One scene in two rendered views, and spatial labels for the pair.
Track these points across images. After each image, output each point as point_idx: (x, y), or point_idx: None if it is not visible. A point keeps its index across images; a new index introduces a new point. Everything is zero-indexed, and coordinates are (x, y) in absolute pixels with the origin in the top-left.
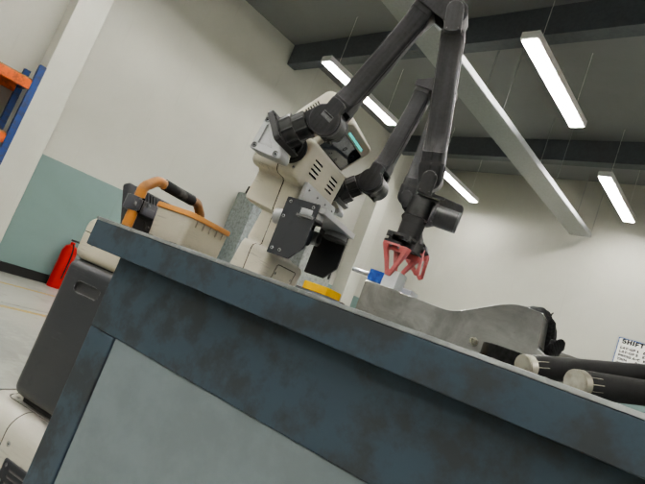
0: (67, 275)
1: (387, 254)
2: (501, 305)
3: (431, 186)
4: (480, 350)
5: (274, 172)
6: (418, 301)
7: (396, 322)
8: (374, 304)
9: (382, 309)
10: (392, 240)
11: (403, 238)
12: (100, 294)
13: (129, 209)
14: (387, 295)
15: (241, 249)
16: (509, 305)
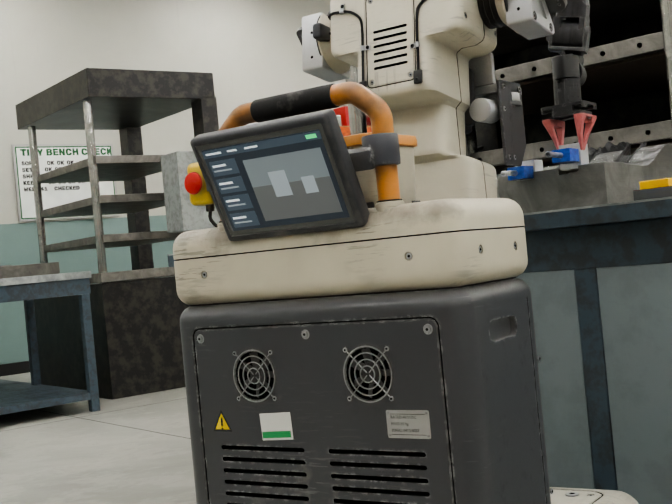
0: (475, 323)
1: (583, 127)
2: (663, 148)
3: (588, 44)
4: None
5: (462, 43)
6: (633, 165)
7: (629, 192)
8: (615, 183)
9: (620, 185)
10: (587, 111)
11: (593, 107)
12: (517, 320)
13: (395, 166)
14: (618, 169)
15: (477, 173)
16: (665, 146)
